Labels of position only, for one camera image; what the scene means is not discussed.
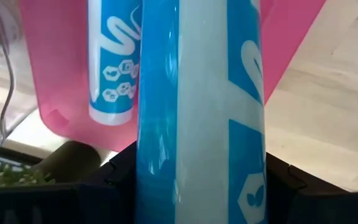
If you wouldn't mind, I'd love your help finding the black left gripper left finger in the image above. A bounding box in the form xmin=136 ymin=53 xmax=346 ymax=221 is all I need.
xmin=0 ymin=141 xmax=139 ymax=224

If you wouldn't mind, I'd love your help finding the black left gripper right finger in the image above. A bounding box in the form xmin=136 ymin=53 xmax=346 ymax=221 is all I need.
xmin=264 ymin=152 xmax=358 ymax=224

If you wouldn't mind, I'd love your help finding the blue white silicone tube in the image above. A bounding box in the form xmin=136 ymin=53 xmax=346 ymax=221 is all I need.
xmin=87 ymin=0 xmax=142 ymax=127
xmin=135 ymin=0 xmax=269 ymax=224

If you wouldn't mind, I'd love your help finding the clear plastic bin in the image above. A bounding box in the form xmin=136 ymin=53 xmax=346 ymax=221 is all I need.
xmin=0 ymin=0 xmax=40 ymax=152

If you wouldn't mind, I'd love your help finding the pink translucent plastic bin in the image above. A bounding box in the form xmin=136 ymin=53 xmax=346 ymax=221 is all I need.
xmin=19 ymin=0 xmax=328 ymax=153

